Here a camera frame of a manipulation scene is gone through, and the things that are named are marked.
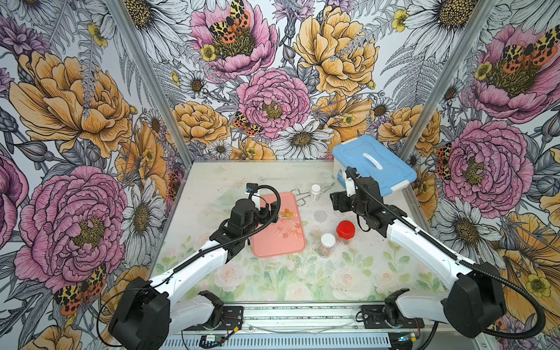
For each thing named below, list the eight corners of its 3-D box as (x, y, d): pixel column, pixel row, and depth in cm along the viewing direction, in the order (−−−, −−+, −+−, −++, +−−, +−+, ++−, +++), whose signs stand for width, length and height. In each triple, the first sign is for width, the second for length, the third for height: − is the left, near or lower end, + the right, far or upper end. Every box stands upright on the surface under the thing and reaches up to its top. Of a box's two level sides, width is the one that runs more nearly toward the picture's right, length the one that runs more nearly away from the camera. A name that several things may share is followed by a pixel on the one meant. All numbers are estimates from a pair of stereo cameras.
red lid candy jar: (335, 244, 93) (340, 234, 85) (333, 230, 97) (337, 219, 90) (351, 244, 93) (356, 234, 85) (348, 230, 97) (353, 219, 90)
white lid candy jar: (318, 258, 90) (321, 245, 81) (317, 246, 93) (320, 232, 84) (331, 258, 90) (336, 245, 81) (329, 246, 93) (334, 232, 84)
